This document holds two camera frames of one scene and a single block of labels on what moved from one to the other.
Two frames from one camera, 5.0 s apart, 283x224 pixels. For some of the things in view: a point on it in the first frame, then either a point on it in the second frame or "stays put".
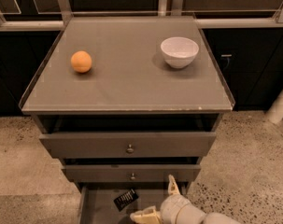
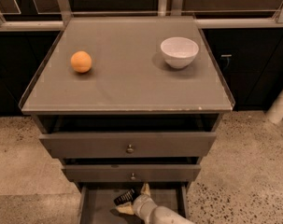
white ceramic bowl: [179, 51] stays put
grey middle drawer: [132, 173] stays put
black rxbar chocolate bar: [125, 199] stays put
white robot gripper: [171, 206] → [138, 203]
